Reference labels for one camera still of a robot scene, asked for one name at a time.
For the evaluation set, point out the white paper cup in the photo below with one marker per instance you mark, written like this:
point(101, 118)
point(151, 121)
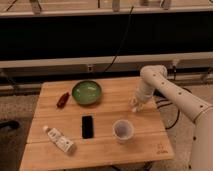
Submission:
point(123, 130)

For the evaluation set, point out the dark red pepper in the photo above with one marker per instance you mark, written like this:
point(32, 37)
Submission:
point(63, 100)

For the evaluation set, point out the black rectangular sponge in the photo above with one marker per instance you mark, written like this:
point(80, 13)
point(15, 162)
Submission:
point(87, 127)

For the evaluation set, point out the green ceramic bowl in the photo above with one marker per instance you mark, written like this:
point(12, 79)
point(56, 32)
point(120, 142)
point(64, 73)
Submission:
point(86, 92)

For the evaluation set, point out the white plastic bottle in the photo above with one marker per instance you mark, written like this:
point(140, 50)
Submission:
point(62, 142)

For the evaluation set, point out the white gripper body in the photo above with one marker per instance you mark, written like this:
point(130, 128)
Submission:
point(136, 104)

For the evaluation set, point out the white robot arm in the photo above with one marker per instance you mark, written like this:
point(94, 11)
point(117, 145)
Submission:
point(197, 110)

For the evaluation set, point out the white horizontal rail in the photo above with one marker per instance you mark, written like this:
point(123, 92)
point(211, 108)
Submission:
point(105, 60)

